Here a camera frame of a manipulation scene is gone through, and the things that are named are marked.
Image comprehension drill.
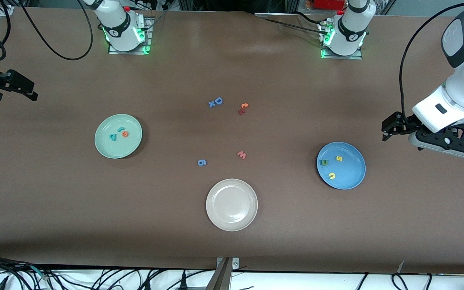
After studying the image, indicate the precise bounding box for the blue round plate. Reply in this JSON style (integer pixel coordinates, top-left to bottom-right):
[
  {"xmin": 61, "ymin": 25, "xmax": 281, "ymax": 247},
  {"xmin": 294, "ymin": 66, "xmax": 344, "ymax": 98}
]
[{"xmin": 317, "ymin": 141, "xmax": 366, "ymax": 190}]

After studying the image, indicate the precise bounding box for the mint green round plate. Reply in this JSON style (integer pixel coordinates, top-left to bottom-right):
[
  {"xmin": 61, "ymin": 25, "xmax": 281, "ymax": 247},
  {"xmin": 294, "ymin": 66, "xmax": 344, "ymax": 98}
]
[{"xmin": 94, "ymin": 114, "xmax": 143, "ymax": 160}]

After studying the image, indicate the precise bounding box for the brown table cover sheet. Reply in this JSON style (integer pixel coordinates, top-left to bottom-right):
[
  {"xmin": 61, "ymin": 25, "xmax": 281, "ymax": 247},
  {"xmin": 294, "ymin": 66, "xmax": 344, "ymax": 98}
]
[{"xmin": 0, "ymin": 6, "xmax": 464, "ymax": 274}]

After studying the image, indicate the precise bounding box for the red background box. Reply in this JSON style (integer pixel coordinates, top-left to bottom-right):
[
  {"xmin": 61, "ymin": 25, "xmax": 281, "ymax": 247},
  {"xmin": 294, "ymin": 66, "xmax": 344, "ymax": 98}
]
[{"xmin": 315, "ymin": 0, "xmax": 345, "ymax": 10}]

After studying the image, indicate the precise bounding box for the beige round plate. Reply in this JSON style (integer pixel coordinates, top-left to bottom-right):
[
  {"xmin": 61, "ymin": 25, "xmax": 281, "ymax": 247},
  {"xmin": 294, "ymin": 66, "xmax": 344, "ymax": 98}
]
[{"xmin": 205, "ymin": 178, "xmax": 259, "ymax": 232}]

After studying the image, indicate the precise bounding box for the white base board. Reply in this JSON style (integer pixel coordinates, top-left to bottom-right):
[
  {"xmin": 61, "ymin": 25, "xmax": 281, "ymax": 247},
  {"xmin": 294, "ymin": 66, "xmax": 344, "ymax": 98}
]
[{"xmin": 0, "ymin": 266, "xmax": 464, "ymax": 290}]

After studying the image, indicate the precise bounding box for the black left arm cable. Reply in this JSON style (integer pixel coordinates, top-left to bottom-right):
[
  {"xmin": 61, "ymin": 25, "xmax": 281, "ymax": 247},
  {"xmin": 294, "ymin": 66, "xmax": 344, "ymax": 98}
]
[{"xmin": 399, "ymin": 0, "xmax": 464, "ymax": 121}]

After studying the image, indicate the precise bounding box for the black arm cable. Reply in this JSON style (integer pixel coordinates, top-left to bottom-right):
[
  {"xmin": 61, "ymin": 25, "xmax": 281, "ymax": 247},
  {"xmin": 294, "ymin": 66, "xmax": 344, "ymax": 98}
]
[
  {"xmin": 399, "ymin": 0, "xmax": 464, "ymax": 121},
  {"xmin": 18, "ymin": 0, "xmax": 94, "ymax": 61}
]

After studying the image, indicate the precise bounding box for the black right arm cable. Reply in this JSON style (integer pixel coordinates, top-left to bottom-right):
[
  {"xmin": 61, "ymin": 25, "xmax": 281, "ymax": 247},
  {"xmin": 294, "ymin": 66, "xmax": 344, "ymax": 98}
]
[{"xmin": 18, "ymin": 0, "xmax": 94, "ymax": 61}]

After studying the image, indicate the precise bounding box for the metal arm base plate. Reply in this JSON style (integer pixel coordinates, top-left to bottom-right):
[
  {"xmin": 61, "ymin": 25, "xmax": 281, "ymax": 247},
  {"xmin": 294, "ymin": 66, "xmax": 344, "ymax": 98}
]
[
  {"xmin": 108, "ymin": 16, "xmax": 153, "ymax": 55},
  {"xmin": 320, "ymin": 20, "xmax": 363, "ymax": 60}
]

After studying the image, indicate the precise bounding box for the black cable on table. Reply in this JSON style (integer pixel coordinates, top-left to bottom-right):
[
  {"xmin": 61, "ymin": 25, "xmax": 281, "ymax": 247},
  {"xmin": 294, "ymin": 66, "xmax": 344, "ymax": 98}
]
[{"xmin": 254, "ymin": 12, "xmax": 325, "ymax": 35}]

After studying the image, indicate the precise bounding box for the aluminium frame post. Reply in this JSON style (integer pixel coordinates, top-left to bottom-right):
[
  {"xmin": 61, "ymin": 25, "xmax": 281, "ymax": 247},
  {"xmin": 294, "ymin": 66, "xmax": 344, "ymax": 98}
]
[{"xmin": 206, "ymin": 257, "xmax": 240, "ymax": 290}]

